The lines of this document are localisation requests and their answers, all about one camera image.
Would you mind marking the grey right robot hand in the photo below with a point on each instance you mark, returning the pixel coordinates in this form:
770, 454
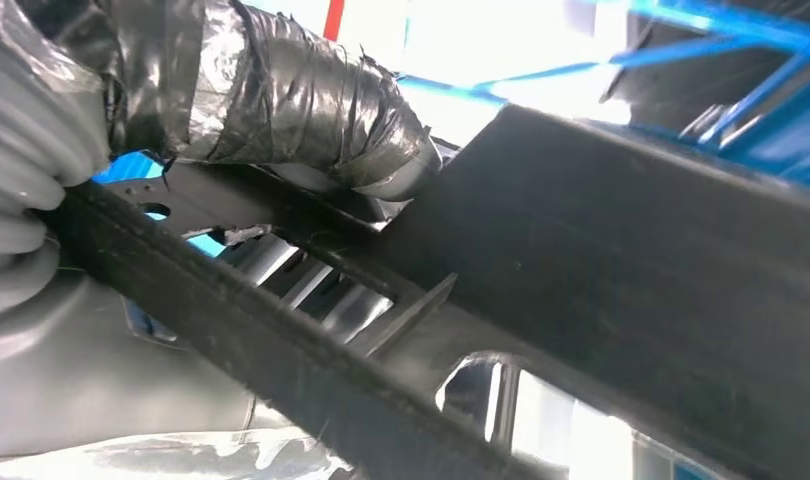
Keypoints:
279, 99

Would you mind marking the blue metal shelf rack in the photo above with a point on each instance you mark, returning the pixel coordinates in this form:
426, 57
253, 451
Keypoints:
782, 156

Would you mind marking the white car with red stripe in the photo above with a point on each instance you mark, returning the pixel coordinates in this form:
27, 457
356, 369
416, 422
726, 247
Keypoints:
484, 46

